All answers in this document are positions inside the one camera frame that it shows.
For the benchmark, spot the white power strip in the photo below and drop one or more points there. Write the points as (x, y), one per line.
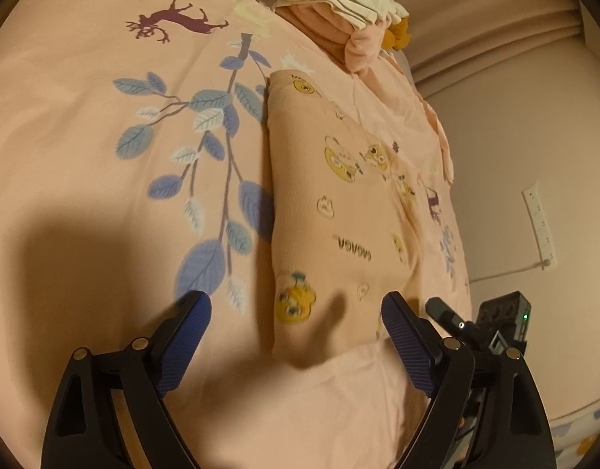
(539, 224)

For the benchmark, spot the peach duck-print garment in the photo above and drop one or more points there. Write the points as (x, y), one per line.
(329, 205)

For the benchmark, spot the pink printed bed sheet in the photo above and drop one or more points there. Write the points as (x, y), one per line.
(85, 156)

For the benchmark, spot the light printed cloth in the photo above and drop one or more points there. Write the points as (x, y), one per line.
(578, 435)

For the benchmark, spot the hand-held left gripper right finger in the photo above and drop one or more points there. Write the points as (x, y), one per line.
(407, 347)

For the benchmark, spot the mustard cloth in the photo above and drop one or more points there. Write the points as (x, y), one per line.
(396, 34)

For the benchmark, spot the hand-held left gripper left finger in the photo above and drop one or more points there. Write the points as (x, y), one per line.
(187, 342)

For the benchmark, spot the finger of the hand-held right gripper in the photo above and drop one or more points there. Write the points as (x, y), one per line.
(444, 316)

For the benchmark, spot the pink curtain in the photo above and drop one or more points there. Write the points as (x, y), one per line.
(476, 19)

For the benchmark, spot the pink cloth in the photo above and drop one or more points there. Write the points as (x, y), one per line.
(324, 27)

